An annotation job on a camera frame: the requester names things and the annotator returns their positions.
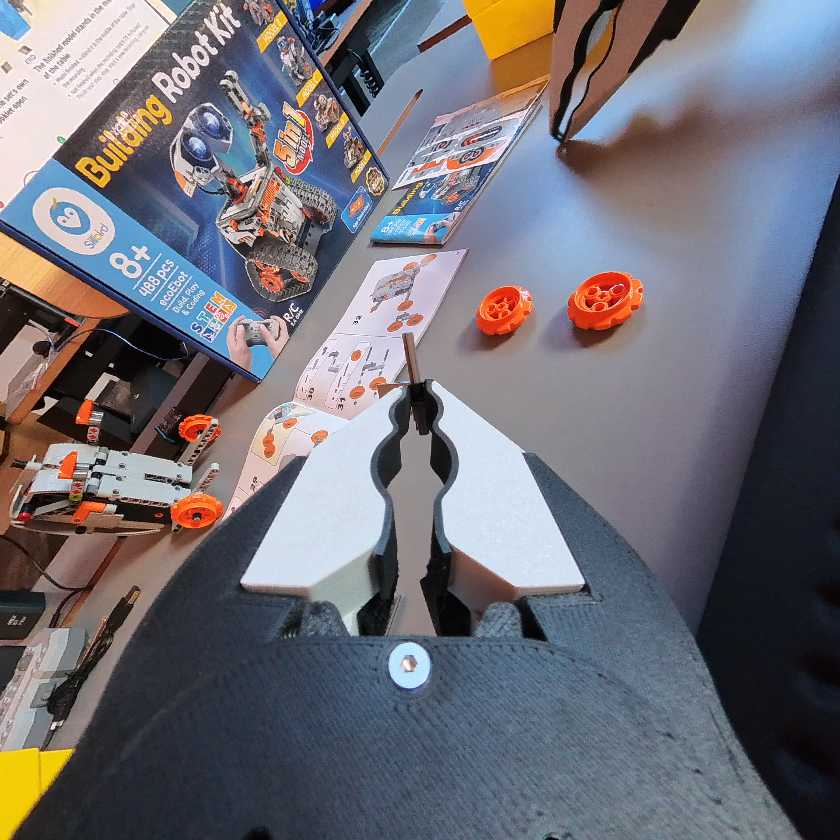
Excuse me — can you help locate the grey battery box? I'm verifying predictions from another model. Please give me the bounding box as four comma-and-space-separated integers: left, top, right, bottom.
0, 628, 95, 718

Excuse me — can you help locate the curled white poster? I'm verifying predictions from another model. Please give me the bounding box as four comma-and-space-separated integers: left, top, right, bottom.
0, 0, 181, 211

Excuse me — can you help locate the wooden office desk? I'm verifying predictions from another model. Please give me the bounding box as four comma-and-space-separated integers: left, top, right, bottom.
0, 234, 132, 324

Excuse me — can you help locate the small yellow bin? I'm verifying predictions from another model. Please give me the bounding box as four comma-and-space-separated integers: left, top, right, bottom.
462, 0, 559, 61

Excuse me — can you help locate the white folded leaflet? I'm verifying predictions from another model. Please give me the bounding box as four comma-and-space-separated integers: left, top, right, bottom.
394, 77, 552, 193

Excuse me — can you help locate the instruction booklet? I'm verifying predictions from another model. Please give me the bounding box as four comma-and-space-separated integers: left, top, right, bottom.
226, 250, 468, 515

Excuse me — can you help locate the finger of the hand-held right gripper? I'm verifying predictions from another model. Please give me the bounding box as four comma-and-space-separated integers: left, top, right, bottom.
549, 0, 618, 143
567, 0, 677, 139

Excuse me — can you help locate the black cable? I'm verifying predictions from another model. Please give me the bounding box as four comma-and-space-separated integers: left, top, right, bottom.
44, 584, 143, 752

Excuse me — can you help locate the grey desk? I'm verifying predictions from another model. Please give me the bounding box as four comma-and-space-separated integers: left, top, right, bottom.
40, 0, 840, 749

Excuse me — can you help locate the black foam mat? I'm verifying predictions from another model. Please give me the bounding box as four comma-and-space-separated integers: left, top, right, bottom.
696, 171, 840, 840

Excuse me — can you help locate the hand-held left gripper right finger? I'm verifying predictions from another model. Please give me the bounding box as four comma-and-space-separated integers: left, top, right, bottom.
427, 381, 588, 624

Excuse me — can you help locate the orange toy wheel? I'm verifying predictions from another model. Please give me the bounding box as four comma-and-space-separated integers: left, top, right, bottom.
567, 271, 647, 332
477, 285, 535, 337

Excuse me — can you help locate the partly built toy robot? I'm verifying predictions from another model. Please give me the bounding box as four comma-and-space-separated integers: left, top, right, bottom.
11, 414, 225, 534

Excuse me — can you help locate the blue cover booklet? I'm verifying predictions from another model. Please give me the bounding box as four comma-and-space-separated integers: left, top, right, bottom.
372, 112, 529, 248

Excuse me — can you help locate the yellow plastic parts bin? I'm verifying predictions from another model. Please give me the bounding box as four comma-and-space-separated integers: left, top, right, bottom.
0, 749, 76, 840

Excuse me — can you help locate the blue robot kit box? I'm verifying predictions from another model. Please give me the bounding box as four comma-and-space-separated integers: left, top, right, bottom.
0, 0, 391, 384

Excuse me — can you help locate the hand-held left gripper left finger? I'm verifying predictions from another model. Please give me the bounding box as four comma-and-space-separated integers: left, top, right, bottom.
241, 385, 410, 624

